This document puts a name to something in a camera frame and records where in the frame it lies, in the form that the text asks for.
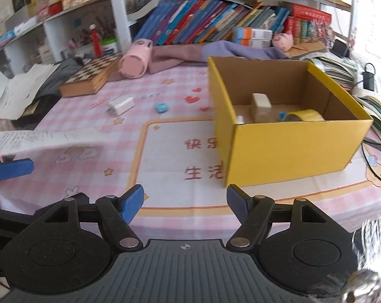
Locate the white jar green lid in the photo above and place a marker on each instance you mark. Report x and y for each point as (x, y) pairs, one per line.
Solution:
(110, 45)

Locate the pink checked tablecloth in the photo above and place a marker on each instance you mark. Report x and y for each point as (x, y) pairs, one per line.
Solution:
(114, 151)

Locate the white printed paper strip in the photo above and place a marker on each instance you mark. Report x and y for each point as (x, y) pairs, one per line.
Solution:
(29, 142)

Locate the colourful spiky ornament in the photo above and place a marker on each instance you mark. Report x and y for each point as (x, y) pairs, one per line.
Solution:
(323, 34)

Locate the stack of notebooks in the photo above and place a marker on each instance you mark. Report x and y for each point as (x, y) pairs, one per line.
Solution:
(335, 68)

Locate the pink cloth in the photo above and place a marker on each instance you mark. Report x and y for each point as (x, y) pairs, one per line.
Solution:
(178, 55)

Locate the thick red book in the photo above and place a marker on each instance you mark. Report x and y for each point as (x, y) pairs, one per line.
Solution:
(310, 12)

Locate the dark cloth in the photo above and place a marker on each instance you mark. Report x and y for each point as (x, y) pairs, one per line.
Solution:
(61, 75)

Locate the yellow cardboard box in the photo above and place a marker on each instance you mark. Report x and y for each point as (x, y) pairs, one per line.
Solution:
(288, 148)

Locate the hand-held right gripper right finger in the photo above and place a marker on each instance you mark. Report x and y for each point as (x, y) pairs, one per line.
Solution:
(237, 202)

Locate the pile of open books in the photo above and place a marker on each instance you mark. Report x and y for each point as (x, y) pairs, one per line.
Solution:
(376, 110)

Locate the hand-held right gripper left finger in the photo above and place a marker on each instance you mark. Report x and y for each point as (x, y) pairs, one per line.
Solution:
(132, 203)

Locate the pink bottle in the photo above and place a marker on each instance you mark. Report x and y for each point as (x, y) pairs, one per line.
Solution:
(135, 60)

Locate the white fur trim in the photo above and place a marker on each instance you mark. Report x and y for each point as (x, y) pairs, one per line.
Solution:
(376, 246)

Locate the silver bell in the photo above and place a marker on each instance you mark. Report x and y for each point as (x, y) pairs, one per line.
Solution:
(364, 287)

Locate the red bottle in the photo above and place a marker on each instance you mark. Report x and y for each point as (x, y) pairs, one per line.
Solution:
(96, 42)

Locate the black power adapter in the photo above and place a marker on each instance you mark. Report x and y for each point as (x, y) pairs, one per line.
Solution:
(369, 77)

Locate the beige rectangular block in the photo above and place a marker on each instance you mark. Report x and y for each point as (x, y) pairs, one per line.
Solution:
(261, 107)

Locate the small blue object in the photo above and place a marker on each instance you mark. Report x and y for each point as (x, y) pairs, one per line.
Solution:
(162, 107)

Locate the orange white small box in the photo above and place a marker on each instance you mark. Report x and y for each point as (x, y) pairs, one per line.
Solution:
(253, 33)
(253, 43)

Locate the black device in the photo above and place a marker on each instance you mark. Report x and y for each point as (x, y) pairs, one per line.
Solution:
(340, 49)

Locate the yellow tape roll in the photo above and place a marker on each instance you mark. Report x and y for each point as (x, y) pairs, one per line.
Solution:
(305, 115)

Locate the white folded leaflet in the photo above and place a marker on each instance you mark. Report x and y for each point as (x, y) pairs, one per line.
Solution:
(17, 91)

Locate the wooden chessboard box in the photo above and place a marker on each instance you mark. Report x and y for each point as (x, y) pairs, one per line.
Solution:
(89, 77)

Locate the pink pig plush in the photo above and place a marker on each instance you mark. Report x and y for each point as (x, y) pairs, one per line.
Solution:
(282, 41)

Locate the white bookshelf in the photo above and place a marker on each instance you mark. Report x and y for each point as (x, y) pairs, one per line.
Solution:
(119, 15)

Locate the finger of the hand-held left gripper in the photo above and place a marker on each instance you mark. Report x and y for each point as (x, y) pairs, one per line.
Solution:
(14, 169)
(4, 217)

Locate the white charger plug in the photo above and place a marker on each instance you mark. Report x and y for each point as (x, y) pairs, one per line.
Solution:
(120, 105)

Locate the row of colourful books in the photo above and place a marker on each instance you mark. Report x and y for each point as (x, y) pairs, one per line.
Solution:
(209, 19)

